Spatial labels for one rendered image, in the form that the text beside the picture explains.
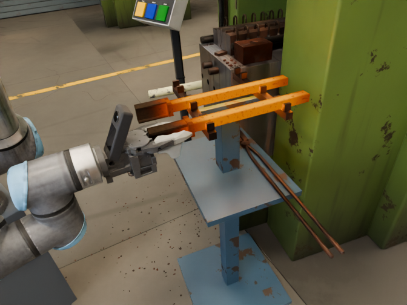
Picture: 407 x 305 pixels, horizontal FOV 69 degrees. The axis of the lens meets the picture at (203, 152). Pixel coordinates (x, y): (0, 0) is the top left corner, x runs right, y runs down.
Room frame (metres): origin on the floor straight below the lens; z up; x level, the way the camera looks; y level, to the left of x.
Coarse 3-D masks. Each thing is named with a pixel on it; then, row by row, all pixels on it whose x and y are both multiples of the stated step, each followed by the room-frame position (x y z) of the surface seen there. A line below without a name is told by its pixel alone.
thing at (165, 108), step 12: (240, 84) 0.81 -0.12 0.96; (252, 84) 0.80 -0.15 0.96; (264, 84) 0.80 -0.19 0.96; (276, 84) 0.81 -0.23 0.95; (192, 96) 0.75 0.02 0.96; (204, 96) 0.75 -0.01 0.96; (216, 96) 0.75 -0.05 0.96; (228, 96) 0.76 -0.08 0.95; (144, 108) 0.70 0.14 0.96; (156, 108) 0.71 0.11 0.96; (168, 108) 0.70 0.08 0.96; (180, 108) 0.72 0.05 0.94; (144, 120) 0.69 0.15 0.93
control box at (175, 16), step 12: (144, 0) 1.81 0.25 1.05; (156, 0) 1.73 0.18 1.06; (168, 0) 1.66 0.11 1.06; (180, 0) 1.65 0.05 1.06; (144, 12) 1.77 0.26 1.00; (156, 12) 1.70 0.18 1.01; (168, 12) 1.62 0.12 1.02; (180, 12) 1.64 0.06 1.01; (156, 24) 1.69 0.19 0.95; (168, 24) 1.59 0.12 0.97; (180, 24) 1.64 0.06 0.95
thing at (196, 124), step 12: (288, 96) 0.70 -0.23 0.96; (300, 96) 0.70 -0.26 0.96; (240, 108) 0.66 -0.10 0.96; (252, 108) 0.65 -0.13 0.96; (264, 108) 0.66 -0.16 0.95; (276, 108) 0.68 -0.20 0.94; (180, 120) 0.61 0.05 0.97; (192, 120) 0.62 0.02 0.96; (204, 120) 0.61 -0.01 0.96; (216, 120) 0.62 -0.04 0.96; (228, 120) 0.63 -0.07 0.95; (156, 132) 0.57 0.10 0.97; (168, 132) 0.59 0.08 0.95; (192, 132) 0.59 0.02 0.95
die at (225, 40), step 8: (240, 24) 1.37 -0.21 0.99; (264, 24) 1.30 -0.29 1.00; (272, 24) 1.30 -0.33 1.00; (280, 24) 1.31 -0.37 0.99; (216, 32) 1.35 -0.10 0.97; (232, 32) 1.25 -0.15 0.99; (240, 32) 1.24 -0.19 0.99; (256, 32) 1.23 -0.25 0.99; (264, 32) 1.24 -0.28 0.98; (272, 32) 1.25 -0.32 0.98; (280, 32) 1.26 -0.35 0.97; (216, 40) 1.35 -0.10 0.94; (224, 40) 1.26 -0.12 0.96; (232, 40) 1.20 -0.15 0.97; (240, 40) 1.21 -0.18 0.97; (224, 48) 1.26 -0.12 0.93
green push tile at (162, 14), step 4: (160, 8) 1.67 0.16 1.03; (164, 8) 1.65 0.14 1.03; (168, 8) 1.63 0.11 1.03; (160, 12) 1.66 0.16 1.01; (164, 12) 1.64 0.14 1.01; (156, 16) 1.67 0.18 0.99; (160, 16) 1.64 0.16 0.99; (164, 16) 1.62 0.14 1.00; (160, 20) 1.63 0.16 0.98; (164, 20) 1.61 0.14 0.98
